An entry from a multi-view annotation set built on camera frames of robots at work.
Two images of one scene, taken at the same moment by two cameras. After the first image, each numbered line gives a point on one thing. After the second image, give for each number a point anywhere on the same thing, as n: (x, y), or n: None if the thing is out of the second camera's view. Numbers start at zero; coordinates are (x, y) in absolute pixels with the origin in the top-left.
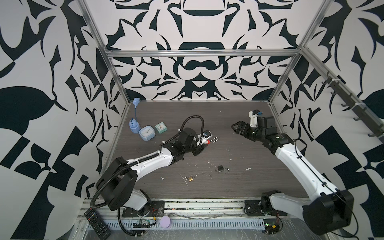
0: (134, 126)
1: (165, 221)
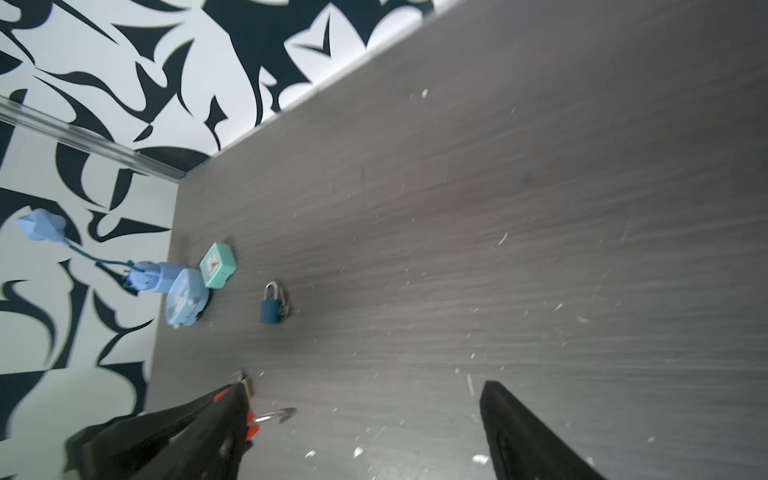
0: (39, 224)
1: None
